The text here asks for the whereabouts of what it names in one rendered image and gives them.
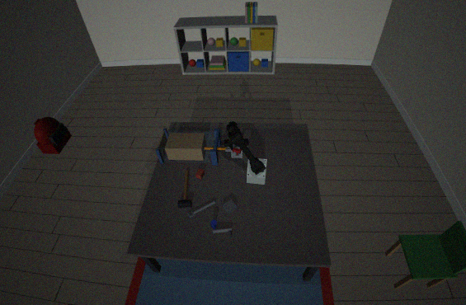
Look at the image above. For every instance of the hammer with yellow handle and black head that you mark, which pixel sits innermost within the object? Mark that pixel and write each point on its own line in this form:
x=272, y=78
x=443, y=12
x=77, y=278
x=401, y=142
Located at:
x=185, y=202

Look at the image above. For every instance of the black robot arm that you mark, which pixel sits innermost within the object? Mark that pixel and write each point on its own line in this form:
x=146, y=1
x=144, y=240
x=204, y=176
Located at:
x=236, y=137

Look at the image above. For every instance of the grey crank handle with red grip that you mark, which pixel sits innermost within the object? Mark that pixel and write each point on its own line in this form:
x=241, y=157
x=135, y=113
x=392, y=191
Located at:
x=237, y=151

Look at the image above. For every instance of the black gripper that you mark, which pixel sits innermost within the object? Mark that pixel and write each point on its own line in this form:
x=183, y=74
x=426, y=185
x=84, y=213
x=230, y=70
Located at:
x=229, y=144

